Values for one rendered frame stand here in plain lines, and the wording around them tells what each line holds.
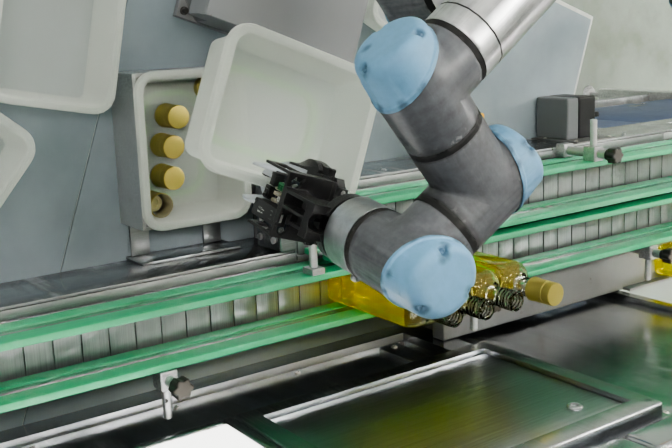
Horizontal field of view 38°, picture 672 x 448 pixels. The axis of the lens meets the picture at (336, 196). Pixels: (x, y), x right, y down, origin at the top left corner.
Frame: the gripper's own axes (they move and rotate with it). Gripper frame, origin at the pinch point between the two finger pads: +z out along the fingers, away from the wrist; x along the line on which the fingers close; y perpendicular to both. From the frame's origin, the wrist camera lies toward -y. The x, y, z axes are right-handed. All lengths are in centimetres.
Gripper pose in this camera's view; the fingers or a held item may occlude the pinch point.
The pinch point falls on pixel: (273, 180)
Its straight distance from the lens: 115.4
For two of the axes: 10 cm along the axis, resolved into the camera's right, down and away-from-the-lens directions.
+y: -7.9, -1.8, -5.9
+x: -3.1, 9.4, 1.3
